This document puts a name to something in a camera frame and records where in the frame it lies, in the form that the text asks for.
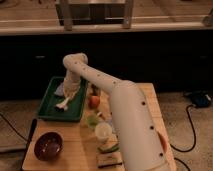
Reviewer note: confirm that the black device on floor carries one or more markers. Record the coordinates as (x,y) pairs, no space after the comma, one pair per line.
(200,99)

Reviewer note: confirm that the white cup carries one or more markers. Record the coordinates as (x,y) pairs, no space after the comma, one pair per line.
(103,131)

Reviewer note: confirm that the green cup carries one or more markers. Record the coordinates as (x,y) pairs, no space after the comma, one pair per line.
(92,120)

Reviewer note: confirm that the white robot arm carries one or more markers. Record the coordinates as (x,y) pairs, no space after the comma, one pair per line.
(139,142)

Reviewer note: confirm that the dark brush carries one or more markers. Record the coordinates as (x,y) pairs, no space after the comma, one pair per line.
(95,90)

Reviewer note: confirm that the green plastic tray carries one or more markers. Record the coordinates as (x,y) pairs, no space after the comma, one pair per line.
(48,111)

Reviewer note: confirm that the dark brown bowl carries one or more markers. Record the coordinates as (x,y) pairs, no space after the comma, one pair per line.
(48,146)

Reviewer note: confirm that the wooden block with slot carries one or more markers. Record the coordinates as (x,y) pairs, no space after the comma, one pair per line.
(107,160)

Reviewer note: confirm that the metal frame stand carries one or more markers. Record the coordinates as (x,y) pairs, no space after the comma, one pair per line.
(94,12)

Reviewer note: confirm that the orange bowl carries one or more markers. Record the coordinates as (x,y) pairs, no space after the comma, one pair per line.
(163,142)

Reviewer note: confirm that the red tomato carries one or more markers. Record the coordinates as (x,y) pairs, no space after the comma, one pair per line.
(94,102)

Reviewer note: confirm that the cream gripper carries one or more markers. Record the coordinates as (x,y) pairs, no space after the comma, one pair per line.
(71,85)

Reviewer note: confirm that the green cucumber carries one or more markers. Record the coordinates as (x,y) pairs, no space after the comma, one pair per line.
(111,149)

